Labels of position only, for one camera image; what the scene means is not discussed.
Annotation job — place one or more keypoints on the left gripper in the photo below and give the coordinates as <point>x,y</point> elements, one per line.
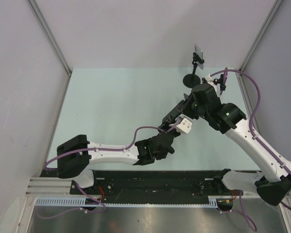
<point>167,123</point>

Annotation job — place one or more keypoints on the black phone stand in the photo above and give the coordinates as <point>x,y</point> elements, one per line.
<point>217,81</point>
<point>191,80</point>

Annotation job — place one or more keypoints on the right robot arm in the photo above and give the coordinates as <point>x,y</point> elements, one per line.
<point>273,183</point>

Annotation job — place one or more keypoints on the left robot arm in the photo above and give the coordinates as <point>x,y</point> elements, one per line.
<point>76,154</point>

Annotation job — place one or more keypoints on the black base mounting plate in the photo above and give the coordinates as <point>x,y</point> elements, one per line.
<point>201,183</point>

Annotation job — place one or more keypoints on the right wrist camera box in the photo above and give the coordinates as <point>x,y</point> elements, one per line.
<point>209,80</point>

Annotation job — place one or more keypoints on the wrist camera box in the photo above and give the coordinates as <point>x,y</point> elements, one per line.
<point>183,125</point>
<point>209,80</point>

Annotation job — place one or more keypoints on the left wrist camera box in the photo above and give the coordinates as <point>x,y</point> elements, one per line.
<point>183,125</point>

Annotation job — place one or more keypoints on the white cable duct rail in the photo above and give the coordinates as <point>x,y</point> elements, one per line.
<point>79,202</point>

